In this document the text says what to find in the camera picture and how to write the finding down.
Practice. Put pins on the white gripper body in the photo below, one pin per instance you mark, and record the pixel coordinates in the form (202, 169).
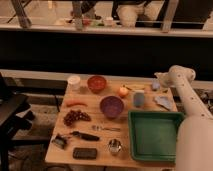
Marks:
(163, 79)

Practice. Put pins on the blue sponge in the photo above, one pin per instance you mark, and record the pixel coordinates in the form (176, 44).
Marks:
(155, 86)

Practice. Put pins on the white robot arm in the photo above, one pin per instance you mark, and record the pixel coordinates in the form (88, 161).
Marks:
(194, 147)

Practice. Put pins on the light blue cup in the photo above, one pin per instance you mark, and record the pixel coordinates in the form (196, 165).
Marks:
(138, 99)

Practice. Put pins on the small metal cup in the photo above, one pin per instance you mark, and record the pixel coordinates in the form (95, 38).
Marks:
(114, 146)

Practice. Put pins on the blue grey cloth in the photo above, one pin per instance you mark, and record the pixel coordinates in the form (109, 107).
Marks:
(164, 102)

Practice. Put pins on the orange apple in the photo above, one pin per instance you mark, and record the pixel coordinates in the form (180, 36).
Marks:
(123, 92)

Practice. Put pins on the green plastic tray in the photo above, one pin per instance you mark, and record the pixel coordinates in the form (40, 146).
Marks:
(153, 135)

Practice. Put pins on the purple bowl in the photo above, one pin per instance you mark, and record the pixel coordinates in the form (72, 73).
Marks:
(111, 106)

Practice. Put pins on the red bowl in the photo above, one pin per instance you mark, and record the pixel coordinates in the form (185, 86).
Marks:
(96, 83)

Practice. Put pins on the person in beige trousers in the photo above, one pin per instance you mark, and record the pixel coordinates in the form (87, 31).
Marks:
(134, 13)

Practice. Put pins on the orange carrot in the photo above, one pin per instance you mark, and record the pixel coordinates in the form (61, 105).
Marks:
(71, 103)

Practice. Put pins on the bunch of red grapes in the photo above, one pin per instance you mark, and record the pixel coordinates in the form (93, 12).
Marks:
(75, 115)

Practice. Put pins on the black chair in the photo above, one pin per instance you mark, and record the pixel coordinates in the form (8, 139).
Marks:
(10, 106)

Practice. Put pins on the black handled peeler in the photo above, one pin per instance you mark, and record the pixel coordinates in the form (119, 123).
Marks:
(85, 136)

